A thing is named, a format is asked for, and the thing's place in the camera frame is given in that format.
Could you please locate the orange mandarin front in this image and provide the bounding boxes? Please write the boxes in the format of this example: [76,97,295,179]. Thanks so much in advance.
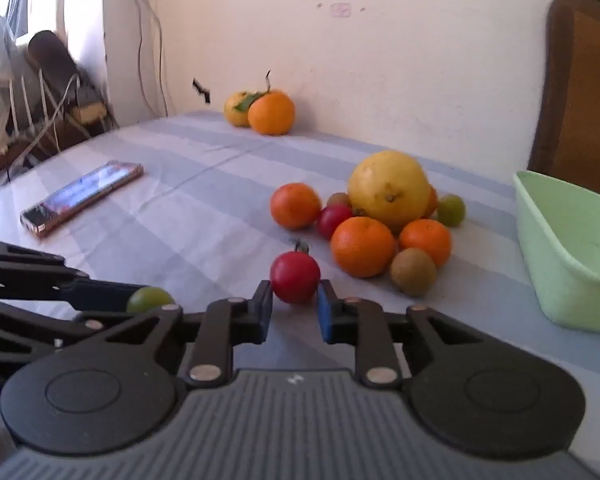
[330,217,396,278]

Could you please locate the orange mandarin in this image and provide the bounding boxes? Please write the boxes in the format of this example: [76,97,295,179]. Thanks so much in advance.
[398,219,453,268]
[270,182,322,231]
[330,217,396,278]

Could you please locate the small green lime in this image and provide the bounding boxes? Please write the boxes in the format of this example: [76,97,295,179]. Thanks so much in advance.
[125,286,175,314]

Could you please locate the smartphone in rose case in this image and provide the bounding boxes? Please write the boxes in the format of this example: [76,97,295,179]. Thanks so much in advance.
[20,160,144,238]

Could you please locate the orange mandarin right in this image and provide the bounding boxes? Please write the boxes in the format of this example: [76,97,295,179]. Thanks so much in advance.
[398,219,453,268]

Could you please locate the red tomato in pile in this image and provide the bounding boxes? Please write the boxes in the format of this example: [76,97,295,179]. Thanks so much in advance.
[316,204,352,240]

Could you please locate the small brown kiwi behind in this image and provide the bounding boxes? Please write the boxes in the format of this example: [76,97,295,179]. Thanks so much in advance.
[326,192,351,207]

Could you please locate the orange mandarin left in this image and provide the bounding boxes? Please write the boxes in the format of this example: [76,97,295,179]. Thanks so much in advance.
[270,182,322,231]

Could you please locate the large yellow grapefruit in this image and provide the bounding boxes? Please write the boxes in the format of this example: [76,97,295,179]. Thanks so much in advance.
[347,150,430,230]

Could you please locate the green lime behind pile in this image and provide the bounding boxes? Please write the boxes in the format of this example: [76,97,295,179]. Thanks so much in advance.
[436,194,466,228]

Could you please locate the yellow citrus with leaf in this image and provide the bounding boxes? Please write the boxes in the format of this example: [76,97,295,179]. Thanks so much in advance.
[223,91,262,128]

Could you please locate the orange with stem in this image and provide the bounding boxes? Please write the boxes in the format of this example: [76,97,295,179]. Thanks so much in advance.
[247,73,296,136]

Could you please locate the light green plastic basin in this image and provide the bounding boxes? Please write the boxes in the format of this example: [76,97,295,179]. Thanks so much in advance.
[514,170,600,333]

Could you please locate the dark cylinder by window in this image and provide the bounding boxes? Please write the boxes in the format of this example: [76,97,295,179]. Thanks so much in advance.
[27,30,83,101]

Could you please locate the white cables on wall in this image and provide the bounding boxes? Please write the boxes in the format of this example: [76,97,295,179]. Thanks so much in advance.
[127,0,170,118]

